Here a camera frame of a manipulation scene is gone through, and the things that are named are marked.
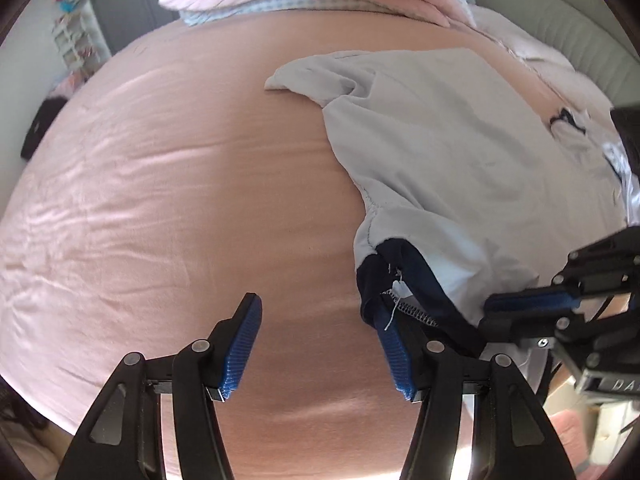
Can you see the black bag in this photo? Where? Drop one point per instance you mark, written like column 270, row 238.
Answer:
column 40, row 127

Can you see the white shelf rack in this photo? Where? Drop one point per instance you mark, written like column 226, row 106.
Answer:
column 75, row 42

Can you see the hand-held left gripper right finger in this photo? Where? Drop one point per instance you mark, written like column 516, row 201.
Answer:
column 397, row 360

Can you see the grey door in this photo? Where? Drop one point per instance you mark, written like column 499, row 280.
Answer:
column 130, row 0

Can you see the white shirt with navy trim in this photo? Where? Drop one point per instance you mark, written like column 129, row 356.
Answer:
column 617, row 160

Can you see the grey-green padded headboard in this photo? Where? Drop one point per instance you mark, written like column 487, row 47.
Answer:
column 550, row 0

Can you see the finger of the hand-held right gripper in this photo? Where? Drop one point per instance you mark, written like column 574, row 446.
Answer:
column 530, row 301
column 515, row 327

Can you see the white dress with navy trim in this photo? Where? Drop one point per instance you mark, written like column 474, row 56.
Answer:
column 450, row 160

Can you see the pink fluffy cloth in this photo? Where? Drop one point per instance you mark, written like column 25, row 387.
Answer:
column 70, row 85

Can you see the pink bed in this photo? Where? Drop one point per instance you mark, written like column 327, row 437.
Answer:
column 175, row 210

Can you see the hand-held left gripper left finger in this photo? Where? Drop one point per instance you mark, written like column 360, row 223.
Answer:
column 242, row 345

